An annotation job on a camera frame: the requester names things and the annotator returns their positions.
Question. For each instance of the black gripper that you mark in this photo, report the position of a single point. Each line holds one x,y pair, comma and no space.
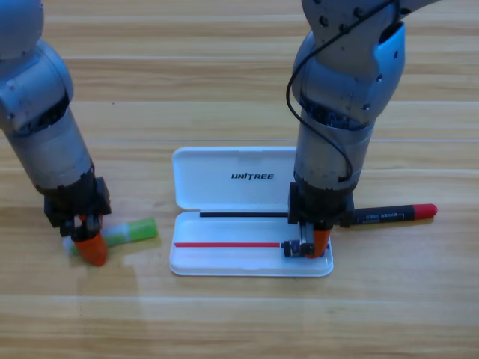
75,200
322,205

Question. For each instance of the black and blue eraser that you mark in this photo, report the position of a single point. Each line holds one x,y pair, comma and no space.
292,249

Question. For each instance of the green and white marker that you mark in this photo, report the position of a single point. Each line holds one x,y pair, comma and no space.
138,229

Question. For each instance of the red and black marker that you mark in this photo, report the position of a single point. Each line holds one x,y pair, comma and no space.
411,212

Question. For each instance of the white Unitree pencil case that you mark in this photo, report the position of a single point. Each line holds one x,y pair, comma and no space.
209,187

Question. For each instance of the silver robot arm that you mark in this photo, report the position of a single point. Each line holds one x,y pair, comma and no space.
355,75
45,142

